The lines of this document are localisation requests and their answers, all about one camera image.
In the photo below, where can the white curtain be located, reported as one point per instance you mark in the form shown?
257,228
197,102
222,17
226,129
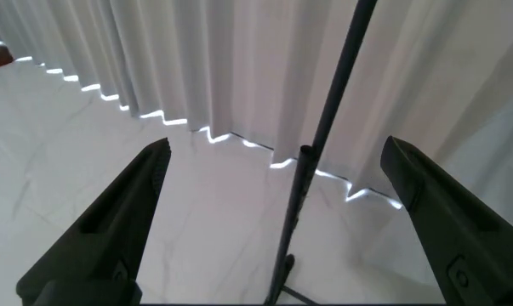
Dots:
196,55

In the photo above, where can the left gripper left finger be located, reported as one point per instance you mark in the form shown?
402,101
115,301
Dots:
111,238

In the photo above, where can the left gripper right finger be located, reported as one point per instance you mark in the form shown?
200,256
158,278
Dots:
460,238

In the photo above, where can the black clothes rack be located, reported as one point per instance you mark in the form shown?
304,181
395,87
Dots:
337,85

